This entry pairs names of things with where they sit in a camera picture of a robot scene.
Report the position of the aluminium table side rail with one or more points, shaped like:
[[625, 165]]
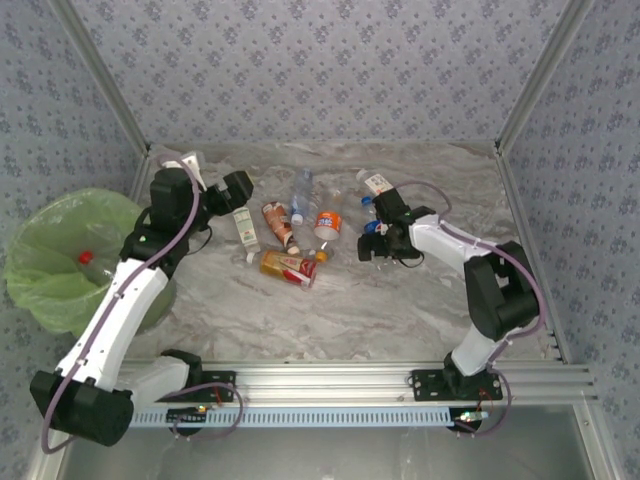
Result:
[[140, 172], [530, 250]]

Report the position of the clear bottle with orange label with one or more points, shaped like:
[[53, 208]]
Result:
[[327, 222]]

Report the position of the clear water bottle white cap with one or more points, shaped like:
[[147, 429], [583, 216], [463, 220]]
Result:
[[302, 197]]

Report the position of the white label bottle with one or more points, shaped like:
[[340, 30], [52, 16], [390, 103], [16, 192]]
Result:
[[245, 227]]

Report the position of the clear bottle with red cap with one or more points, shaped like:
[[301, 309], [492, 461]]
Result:
[[95, 265]]

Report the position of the green plastic bin liner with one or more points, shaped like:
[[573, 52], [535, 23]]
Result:
[[45, 235]]

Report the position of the white bottle with white cap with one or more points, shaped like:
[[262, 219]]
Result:
[[375, 182]]

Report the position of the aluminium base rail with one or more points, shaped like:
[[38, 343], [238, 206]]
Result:
[[325, 382]]

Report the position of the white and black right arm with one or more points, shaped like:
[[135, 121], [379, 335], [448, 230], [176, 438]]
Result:
[[440, 240]]

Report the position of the yellow and red tea bottle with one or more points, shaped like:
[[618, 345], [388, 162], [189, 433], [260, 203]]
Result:
[[285, 266]]

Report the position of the aluminium frame post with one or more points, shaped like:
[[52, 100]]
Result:
[[100, 75], [545, 75]]

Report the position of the clear bottle with orange cap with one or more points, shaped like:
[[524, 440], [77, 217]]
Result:
[[321, 256]]

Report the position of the brown coffee drink bottle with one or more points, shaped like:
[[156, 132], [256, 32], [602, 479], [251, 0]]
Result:
[[277, 222]]

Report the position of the grey metal lower shelf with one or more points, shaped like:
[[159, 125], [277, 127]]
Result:
[[325, 455]]

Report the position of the cola bottle with blue cap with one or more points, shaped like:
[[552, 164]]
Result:
[[372, 226]]

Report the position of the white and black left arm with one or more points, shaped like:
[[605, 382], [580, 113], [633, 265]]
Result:
[[115, 320]]

